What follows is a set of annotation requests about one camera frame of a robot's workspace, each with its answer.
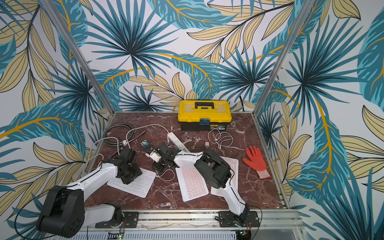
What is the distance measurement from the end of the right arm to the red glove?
1.61 feet

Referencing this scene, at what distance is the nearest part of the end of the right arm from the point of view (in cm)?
71

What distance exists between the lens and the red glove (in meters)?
0.91

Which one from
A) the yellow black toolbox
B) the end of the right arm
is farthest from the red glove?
the end of the right arm

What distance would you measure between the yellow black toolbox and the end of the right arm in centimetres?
29

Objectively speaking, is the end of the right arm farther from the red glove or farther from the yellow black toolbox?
the red glove

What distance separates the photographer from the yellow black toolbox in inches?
38.9
